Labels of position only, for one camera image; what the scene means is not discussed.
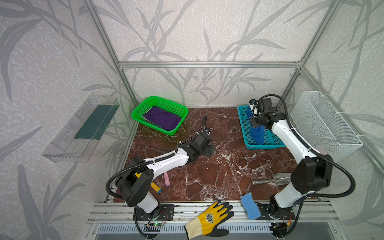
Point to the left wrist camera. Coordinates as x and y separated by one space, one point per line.
207 131

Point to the yellow black work glove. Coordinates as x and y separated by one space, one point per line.
207 222

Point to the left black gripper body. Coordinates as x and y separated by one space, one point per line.
205 147

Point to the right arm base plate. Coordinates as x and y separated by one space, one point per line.
272 212

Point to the purple pink toy rake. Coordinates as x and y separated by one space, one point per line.
167 179

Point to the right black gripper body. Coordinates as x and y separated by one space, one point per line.
256 121

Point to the clear wall shelf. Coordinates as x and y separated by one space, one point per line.
78 139

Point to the blue towel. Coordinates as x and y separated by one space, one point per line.
256 131

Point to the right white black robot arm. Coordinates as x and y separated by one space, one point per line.
314 170

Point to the white wire basket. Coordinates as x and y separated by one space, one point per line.
323 127

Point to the purple towel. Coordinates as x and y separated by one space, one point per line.
162 118

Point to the teal plastic basket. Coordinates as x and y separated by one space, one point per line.
271 141

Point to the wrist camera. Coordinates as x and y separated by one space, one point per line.
207 131
253 104

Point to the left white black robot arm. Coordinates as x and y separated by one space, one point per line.
133 183

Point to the green circuit board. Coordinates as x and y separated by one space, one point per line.
154 226

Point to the blue sponge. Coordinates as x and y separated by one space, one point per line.
250 206

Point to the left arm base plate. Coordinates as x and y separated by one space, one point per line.
164 212

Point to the green plastic basket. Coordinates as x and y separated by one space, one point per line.
165 104

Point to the yellow toy shovel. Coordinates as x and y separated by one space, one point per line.
153 185

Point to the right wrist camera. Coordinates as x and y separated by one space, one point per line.
253 104

